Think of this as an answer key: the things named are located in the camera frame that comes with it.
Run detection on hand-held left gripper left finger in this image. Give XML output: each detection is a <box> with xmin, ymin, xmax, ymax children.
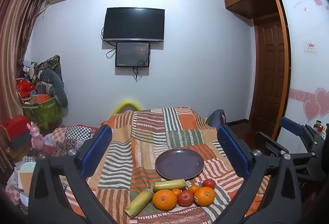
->
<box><xmin>28</xmin><ymin>124</ymin><xmax>119</xmax><ymax>224</ymax></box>

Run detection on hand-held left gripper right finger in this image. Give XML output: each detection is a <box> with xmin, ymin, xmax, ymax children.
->
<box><xmin>217</xmin><ymin>124</ymin><xmax>302</xmax><ymax>224</ymax></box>

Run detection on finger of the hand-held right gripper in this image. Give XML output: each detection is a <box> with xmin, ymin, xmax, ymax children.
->
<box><xmin>254</xmin><ymin>131</ymin><xmax>317</xmax><ymax>163</ymax></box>
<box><xmin>280</xmin><ymin>116</ymin><xmax>322</xmax><ymax>141</ymax></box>

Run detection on small red tomato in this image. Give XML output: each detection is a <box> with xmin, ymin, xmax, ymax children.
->
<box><xmin>202</xmin><ymin>179</ymin><xmax>216</xmax><ymax>190</ymax></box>

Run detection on orange with sticker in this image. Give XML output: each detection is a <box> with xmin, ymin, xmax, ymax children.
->
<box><xmin>193</xmin><ymin>187</ymin><xmax>216</xmax><ymax>206</ymax></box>

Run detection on purple ceramic plate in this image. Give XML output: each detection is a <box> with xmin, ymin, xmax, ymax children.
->
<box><xmin>155</xmin><ymin>148</ymin><xmax>204</xmax><ymax>181</ymax></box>

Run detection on red apple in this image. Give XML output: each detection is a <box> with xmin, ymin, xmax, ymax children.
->
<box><xmin>177</xmin><ymin>190</ymin><xmax>194</xmax><ymax>207</ymax></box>

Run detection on yellow corn cob piece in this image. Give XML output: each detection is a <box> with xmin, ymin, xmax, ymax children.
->
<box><xmin>153</xmin><ymin>179</ymin><xmax>186</xmax><ymax>192</ymax></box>
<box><xmin>125</xmin><ymin>189</ymin><xmax>154</xmax><ymax>217</ymax></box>

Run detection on large orange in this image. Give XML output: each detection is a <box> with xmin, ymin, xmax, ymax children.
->
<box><xmin>153</xmin><ymin>189</ymin><xmax>178</xmax><ymax>211</ymax></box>

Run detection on small bottles on shelf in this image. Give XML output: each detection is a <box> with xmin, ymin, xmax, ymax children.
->
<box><xmin>312</xmin><ymin>119</ymin><xmax>329</xmax><ymax>138</ymax></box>

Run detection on floral checkered quilt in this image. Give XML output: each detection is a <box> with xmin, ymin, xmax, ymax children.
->
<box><xmin>5</xmin><ymin>124</ymin><xmax>99</xmax><ymax>211</ymax></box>

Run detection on blue chair cushion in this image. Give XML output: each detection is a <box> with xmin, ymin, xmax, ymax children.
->
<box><xmin>206</xmin><ymin>109</ymin><xmax>227</xmax><ymax>129</ymax></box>

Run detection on brown wooden door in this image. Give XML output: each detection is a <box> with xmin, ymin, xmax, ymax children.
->
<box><xmin>253</xmin><ymin>17</ymin><xmax>286</xmax><ymax>125</ymax></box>

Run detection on striped patchwork blanket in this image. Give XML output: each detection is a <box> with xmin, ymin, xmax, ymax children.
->
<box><xmin>59</xmin><ymin>107</ymin><xmax>273</xmax><ymax>224</ymax></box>

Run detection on pink bunny toy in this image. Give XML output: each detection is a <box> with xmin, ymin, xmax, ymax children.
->
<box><xmin>26</xmin><ymin>122</ymin><xmax>45</xmax><ymax>150</ymax></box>

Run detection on green storage box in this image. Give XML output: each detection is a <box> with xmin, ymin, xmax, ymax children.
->
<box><xmin>22</xmin><ymin>97</ymin><xmax>62</xmax><ymax>130</ymax></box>

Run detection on white wardrobe door with hearts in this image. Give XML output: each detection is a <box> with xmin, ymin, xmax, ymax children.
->
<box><xmin>279</xmin><ymin>0</ymin><xmax>329</xmax><ymax>149</ymax></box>

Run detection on grey neck pillow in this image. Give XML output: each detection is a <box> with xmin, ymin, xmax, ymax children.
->
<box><xmin>38</xmin><ymin>68</ymin><xmax>69</xmax><ymax>108</ymax></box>

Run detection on red gift box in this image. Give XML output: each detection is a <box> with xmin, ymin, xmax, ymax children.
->
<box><xmin>0</xmin><ymin>115</ymin><xmax>31</xmax><ymax>149</ymax></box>

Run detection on red plastic bag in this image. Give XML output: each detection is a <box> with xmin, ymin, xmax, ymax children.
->
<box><xmin>16</xmin><ymin>79</ymin><xmax>37</xmax><ymax>98</ymax></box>

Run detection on dark patterned cushion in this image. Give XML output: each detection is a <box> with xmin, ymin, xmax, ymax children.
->
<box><xmin>37</xmin><ymin>55</ymin><xmax>63</xmax><ymax>78</ymax></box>

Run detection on small black monitor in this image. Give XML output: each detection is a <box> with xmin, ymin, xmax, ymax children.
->
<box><xmin>115</xmin><ymin>42</ymin><xmax>151</xmax><ymax>68</ymax></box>

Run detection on striped brown curtain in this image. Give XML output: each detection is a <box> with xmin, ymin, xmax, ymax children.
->
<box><xmin>0</xmin><ymin>0</ymin><xmax>50</xmax><ymax>137</ymax></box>

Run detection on yellow foam ring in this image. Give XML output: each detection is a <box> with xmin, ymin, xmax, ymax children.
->
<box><xmin>112</xmin><ymin>100</ymin><xmax>142</xmax><ymax>114</ymax></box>

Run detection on black monitor cable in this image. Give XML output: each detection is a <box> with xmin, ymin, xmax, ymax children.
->
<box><xmin>106</xmin><ymin>48</ymin><xmax>144</xmax><ymax>82</ymax></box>

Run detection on wall-mounted black television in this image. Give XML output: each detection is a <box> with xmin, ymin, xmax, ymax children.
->
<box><xmin>102</xmin><ymin>7</ymin><xmax>165</xmax><ymax>42</ymax></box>

